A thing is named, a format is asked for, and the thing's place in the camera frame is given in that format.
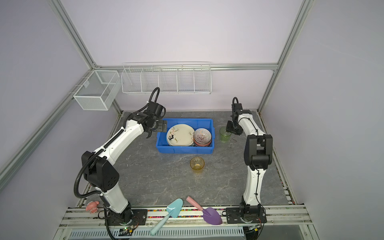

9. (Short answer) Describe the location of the pink object at base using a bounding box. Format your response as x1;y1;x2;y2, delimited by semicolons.
86;201;100;214

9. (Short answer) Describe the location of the blue plastic bin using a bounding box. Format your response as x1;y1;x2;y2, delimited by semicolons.
156;118;216;155

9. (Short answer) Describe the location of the yellow glass cup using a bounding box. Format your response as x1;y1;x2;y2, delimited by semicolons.
190;157;205;173

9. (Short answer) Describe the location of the light blue toy shovel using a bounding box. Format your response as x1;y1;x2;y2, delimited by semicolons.
150;198;184;236

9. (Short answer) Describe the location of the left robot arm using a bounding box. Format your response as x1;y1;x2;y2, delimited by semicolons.
73;87;167;226

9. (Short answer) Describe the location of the cream floral plate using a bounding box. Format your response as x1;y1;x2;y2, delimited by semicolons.
166;124;195;147

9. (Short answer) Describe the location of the purple toy shovel pink handle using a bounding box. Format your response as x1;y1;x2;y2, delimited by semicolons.
186;196;223;226

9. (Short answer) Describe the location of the green glass cup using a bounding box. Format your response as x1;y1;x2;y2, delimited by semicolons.
220;127;232;143

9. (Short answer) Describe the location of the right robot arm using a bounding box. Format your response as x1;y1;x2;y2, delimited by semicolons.
226;97;273;225

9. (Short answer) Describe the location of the pink striped bowl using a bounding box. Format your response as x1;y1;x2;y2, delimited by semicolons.
194;128;212;147

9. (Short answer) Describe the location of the white wire wall rack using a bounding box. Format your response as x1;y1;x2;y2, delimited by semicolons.
121;62;212;95

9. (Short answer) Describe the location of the white mesh wall basket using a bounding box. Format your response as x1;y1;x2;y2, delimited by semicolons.
74;70;122;111

